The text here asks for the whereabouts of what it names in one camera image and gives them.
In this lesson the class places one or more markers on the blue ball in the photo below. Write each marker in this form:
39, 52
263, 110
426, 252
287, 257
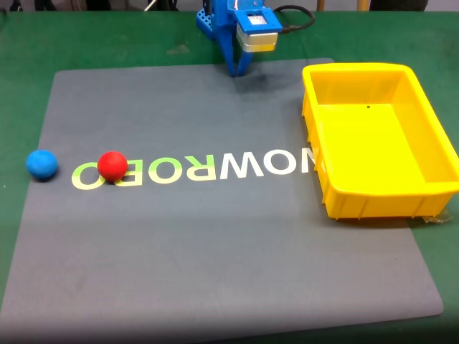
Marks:
41, 165

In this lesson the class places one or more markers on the yellow plastic bin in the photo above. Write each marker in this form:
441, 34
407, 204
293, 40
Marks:
376, 150

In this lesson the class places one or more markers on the red ball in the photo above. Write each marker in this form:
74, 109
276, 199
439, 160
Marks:
112, 165

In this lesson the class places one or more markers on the wooden furniture leg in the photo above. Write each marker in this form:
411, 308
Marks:
363, 5
321, 5

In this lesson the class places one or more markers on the grey mat with lettering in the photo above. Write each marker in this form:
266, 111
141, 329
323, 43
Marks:
215, 251

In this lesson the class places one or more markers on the clear tape piece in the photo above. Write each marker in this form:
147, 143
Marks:
439, 218

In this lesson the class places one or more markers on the silver camera box blue frame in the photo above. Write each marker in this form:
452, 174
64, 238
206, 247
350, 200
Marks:
256, 36

